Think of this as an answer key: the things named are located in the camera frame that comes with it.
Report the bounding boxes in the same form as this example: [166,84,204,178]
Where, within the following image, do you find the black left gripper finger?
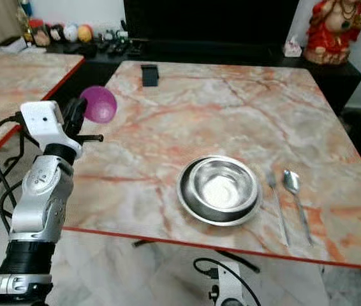
[64,96,87,122]

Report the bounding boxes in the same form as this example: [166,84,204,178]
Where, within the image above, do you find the purple plastic cup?
[80,85,117,124]

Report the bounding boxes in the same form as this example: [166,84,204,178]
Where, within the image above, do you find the yellow round figurine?
[78,24,94,43]

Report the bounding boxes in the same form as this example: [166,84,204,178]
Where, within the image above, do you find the white round figurine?
[64,24,79,43]

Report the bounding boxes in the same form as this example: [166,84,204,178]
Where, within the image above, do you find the black cat figurine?
[49,24,65,43]

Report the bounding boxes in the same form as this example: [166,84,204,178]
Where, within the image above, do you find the small black stand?
[142,64,160,87]

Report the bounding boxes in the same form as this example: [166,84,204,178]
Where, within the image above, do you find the red-lidded clear jar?
[29,19,48,47]

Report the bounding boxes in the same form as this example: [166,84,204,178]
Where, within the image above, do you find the white flat box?
[0,36,27,54]

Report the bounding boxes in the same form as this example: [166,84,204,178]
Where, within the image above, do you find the gold trophy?
[17,0,33,44]

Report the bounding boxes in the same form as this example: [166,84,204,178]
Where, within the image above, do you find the stainless steel fork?
[266,171,291,248]

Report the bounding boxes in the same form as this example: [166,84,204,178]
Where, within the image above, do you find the stainless steel bowl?
[182,157,260,221]

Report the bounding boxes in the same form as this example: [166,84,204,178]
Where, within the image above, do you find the stainless steel spoon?
[282,169,314,247]

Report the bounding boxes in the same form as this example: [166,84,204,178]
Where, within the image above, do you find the black television screen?
[123,0,301,44]

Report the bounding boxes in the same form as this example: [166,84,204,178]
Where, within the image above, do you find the red and gold statue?
[303,0,361,66]

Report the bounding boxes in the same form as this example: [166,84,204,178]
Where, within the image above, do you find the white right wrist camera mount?
[216,263,246,306]

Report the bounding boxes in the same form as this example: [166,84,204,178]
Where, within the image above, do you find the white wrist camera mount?
[19,100,83,158]
[216,263,246,306]

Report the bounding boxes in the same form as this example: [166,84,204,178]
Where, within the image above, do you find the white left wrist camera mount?
[19,100,83,158]

